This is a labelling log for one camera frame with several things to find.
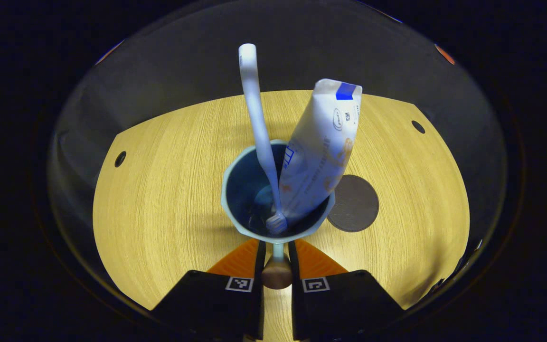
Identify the white toothpaste tube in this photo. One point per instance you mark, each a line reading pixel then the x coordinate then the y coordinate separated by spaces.
pixel 321 152

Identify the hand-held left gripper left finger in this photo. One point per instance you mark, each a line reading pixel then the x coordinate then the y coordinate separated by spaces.
pixel 259 308

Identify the dark round coaster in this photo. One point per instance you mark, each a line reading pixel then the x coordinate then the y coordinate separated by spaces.
pixel 356 204

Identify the white toothbrush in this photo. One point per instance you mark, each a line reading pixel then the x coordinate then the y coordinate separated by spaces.
pixel 254 104

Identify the black backdrop cloth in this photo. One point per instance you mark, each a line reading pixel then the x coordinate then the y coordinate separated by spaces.
pixel 273 47

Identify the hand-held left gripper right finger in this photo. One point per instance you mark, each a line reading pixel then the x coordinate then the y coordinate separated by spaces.
pixel 296 308

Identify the wooden desktop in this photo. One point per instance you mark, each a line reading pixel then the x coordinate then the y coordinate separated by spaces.
pixel 159 199

